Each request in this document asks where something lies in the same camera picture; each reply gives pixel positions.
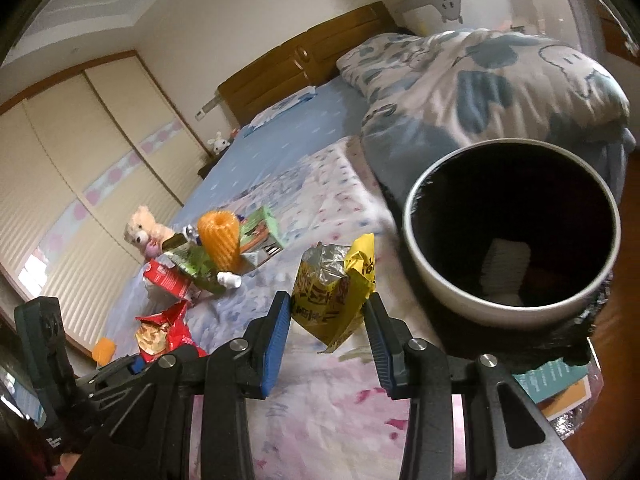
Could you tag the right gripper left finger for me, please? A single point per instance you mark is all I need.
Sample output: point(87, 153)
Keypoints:
point(148, 434)

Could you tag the cream sliding wardrobe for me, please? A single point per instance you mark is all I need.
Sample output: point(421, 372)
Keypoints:
point(80, 152)

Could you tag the blue bed sheet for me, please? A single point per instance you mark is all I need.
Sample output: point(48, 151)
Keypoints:
point(254, 156)

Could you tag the dark wooden nightstand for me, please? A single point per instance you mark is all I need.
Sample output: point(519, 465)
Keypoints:
point(210, 164)

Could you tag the wooden headboard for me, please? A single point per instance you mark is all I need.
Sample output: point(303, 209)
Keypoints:
point(308, 59)

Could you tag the blue leaf patterned duvet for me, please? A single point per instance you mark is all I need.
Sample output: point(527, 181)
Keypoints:
point(429, 96)

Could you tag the red snack bag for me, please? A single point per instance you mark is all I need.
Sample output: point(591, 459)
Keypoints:
point(163, 332)

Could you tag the green red paper box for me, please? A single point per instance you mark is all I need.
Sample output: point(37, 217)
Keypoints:
point(259, 238)

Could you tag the white bunny plush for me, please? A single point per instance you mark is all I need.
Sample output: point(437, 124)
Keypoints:
point(218, 143)

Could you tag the teal orange book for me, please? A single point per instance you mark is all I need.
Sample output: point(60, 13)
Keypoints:
point(556, 388)

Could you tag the white round trash bin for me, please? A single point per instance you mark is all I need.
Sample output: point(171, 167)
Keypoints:
point(512, 233)

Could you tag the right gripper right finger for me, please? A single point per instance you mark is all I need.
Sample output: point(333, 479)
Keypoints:
point(506, 435)

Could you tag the white blue pillow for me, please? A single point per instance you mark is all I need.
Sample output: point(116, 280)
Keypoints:
point(299, 97)

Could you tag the beige teddy bear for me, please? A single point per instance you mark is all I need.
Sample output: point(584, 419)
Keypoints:
point(146, 234)

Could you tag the floral pink quilt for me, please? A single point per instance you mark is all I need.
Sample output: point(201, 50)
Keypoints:
point(327, 417)

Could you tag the yellow snack bag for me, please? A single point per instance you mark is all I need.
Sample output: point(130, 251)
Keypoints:
point(332, 284)

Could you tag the red white milk carton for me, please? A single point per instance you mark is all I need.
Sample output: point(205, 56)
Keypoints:
point(170, 280)

